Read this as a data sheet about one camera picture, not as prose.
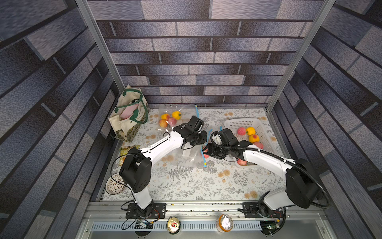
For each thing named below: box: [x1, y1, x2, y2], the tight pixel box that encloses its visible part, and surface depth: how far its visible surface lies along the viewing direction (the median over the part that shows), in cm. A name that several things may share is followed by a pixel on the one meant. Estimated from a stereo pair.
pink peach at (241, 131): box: [237, 126, 247, 136], surface depth 105 cm
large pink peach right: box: [252, 141, 264, 150], surface depth 96 cm
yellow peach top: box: [245, 126, 257, 136], surface depth 102 cm
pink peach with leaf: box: [167, 117, 178, 127], surface depth 109 cm
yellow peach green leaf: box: [172, 110, 182, 120], surface depth 111 cm
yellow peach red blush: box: [248, 133, 261, 144], surface depth 97 cm
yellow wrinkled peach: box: [159, 119, 169, 128], surface depth 105 cm
